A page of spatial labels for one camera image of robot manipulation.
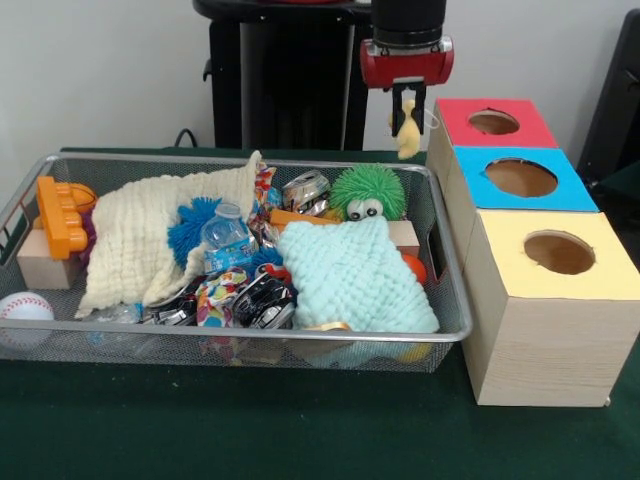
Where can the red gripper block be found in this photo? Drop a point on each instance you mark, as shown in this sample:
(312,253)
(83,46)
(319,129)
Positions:
(407,67)

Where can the yellow plush toy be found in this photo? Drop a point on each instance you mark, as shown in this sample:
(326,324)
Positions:
(409,135)

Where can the clear mesh bin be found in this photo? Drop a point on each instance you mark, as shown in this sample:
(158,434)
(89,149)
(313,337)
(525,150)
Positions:
(150,167)

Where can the wooden box with three holes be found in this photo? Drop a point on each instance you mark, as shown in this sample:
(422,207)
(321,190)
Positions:
(550,350)

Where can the green spiky ball with eyes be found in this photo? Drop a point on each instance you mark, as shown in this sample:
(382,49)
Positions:
(365,185)

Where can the red ball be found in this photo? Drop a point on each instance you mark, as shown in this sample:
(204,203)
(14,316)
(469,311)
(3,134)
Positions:
(416,267)

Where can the mint knitted cloth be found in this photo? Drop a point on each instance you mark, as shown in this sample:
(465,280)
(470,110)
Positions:
(355,270)

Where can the black standing panel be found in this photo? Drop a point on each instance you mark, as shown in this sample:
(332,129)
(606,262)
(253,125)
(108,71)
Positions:
(615,100)

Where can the clear plastic water bottle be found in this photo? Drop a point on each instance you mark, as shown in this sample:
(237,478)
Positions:
(227,240)

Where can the dark green table cloth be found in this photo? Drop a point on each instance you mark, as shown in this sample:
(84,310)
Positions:
(300,425)
(625,195)

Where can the corrugated cardboard piece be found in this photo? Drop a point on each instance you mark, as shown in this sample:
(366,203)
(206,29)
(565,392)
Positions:
(327,326)

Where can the crushed black can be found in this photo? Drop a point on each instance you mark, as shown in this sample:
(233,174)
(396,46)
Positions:
(265,302)

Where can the large blue spiky ball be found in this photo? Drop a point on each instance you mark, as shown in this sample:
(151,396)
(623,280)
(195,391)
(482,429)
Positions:
(187,232)

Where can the cream knitted cloth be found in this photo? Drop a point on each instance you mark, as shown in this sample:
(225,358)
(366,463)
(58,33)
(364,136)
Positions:
(135,235)

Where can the small orange basketball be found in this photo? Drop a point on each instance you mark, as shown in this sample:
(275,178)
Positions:
(84,196)

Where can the orange toy building brick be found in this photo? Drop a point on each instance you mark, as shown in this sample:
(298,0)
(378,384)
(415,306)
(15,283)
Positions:
(61,215)

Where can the plain wooden block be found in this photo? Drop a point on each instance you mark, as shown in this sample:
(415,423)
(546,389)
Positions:
(45,272)

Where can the white baseball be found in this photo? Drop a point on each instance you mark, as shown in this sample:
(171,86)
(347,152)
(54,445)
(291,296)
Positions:
(26,307)

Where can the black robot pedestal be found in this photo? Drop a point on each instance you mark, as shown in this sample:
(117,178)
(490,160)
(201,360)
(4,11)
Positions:
(300,75)

